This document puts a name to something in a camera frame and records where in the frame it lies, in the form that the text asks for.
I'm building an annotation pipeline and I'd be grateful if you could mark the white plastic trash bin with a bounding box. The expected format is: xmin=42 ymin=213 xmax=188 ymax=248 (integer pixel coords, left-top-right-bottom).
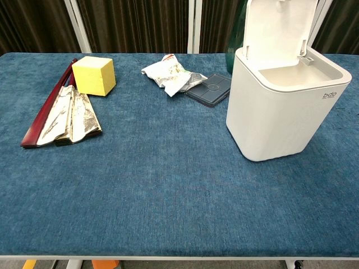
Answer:
xmin=225 ymin=44 xmax=352 ymax=163

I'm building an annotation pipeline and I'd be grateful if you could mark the white plastic lid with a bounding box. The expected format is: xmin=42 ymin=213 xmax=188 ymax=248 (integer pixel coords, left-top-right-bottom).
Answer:
xmin=241 ymin=0 xmax=320 ymax=69

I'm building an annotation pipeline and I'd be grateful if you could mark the blue velvet tablecloth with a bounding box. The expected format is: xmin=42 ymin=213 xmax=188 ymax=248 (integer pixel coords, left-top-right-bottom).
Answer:
xmin=0 ymin=52 xmax=359 ymax=258

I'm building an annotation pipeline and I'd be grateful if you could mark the crumpled white snack bag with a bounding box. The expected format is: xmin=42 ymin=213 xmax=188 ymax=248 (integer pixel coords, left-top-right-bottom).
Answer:
xmin=141 ymin=54 xmax=209 ymax=98

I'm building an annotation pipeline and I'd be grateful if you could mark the yellow foam cube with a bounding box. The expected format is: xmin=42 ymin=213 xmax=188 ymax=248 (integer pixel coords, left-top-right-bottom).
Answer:
xmin=71 ymin=56 xmax=117 ymax=98

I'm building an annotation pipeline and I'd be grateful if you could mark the dark green glass vase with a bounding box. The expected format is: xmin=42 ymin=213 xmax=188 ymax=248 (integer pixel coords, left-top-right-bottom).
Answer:
xmin=225 ymin=0 xmax=249 ymax=75

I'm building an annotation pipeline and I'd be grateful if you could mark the folding fan with red ribs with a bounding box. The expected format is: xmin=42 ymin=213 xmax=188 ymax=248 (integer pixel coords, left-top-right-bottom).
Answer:
xmin=20 ymin=58 xmax=103 ymax=149

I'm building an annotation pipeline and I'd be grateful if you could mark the dark brown curtain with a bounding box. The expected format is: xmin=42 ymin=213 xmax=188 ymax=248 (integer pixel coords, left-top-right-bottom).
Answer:
xmin=0 ymin=0 xmax=359 ymax=56

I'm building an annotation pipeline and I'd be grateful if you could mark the orange block under table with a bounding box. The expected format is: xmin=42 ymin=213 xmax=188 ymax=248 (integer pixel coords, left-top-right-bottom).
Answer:
xmin=91 ymin=259 xmax=120 ymax=269

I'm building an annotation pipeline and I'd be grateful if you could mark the white metal frame post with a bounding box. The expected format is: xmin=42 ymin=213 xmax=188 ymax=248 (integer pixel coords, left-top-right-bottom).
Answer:
xmin=63 ymin=0 xmax=93 ymax=53
xmin=187 ymin=0 xmax=203 ymax=54

